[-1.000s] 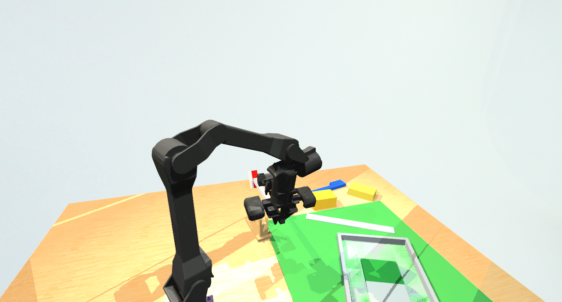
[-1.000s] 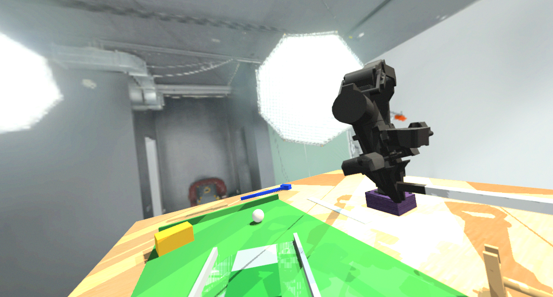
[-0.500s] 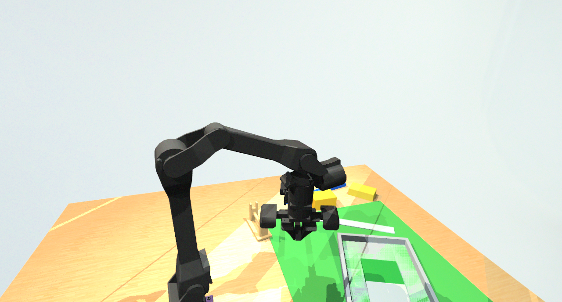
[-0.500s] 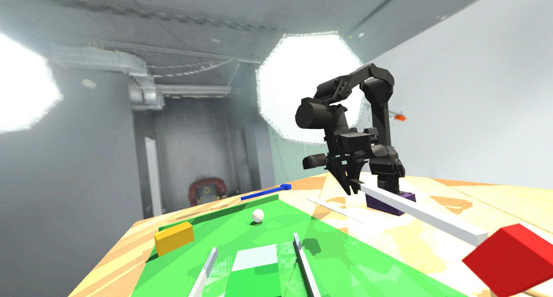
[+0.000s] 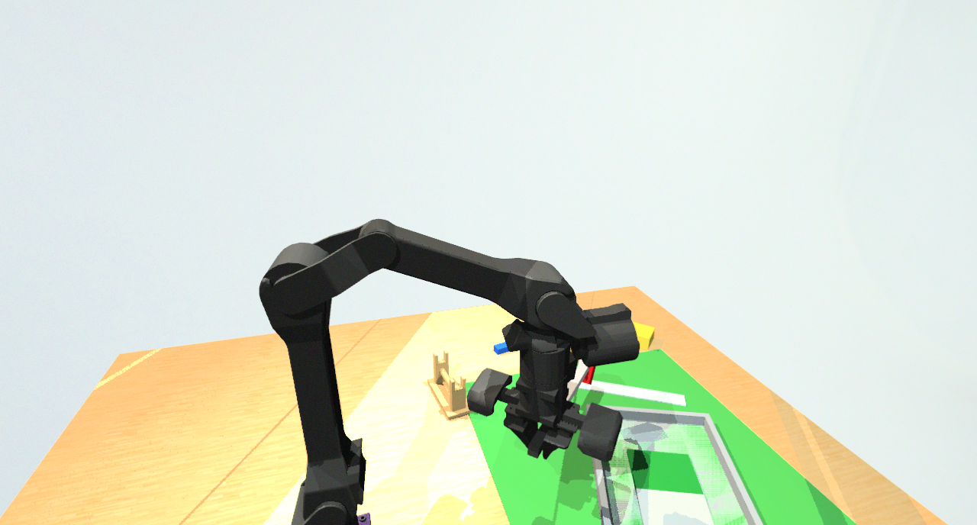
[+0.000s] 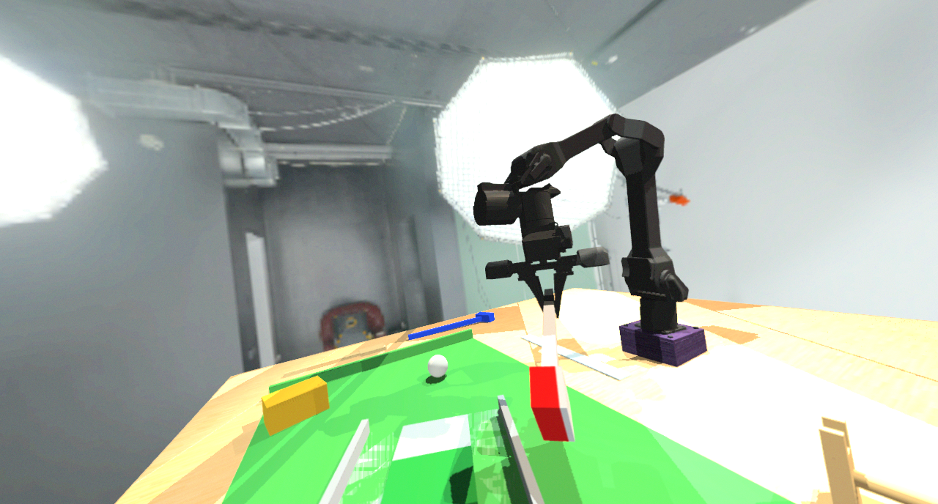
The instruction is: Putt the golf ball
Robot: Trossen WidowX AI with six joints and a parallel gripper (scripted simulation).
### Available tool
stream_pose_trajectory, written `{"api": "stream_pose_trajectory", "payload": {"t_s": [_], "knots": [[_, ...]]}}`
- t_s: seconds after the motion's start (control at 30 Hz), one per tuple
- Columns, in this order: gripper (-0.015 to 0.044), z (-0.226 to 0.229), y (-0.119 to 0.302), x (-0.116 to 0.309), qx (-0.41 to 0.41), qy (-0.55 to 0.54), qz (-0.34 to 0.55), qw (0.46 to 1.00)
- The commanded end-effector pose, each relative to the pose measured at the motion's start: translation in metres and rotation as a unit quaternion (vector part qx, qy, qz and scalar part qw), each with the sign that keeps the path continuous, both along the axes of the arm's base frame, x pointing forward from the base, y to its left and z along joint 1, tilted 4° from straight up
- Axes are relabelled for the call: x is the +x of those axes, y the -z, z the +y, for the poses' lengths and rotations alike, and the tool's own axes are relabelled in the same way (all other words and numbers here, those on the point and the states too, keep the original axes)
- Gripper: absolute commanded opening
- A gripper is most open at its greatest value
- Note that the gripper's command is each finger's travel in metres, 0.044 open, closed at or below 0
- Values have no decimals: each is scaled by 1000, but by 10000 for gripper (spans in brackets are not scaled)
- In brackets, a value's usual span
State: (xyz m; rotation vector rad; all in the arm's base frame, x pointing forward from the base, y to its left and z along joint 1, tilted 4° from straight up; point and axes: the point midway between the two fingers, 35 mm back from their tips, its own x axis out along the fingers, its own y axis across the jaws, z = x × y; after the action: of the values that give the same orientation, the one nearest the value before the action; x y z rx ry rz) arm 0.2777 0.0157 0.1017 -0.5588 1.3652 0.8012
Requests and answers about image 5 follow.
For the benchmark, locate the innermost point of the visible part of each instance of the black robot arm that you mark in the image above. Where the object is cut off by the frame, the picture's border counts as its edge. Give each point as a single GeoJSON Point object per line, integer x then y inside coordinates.
{"type": "Point", "coordinates": [297, 291]}

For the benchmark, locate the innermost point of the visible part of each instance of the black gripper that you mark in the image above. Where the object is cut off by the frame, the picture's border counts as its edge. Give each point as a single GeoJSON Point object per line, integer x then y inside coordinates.
{"type": "Point", "coordinates": [530, 403]}

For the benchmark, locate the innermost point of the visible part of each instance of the red putter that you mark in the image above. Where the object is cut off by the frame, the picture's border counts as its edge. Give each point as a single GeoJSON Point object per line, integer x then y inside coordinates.
{"type": "Point", "coordinates": [583, 374]}

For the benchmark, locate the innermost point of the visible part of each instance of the white flat bar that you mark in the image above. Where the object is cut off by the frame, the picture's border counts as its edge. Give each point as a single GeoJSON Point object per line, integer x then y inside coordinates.
{"type": "Point", "coordinates": [631, 392]}

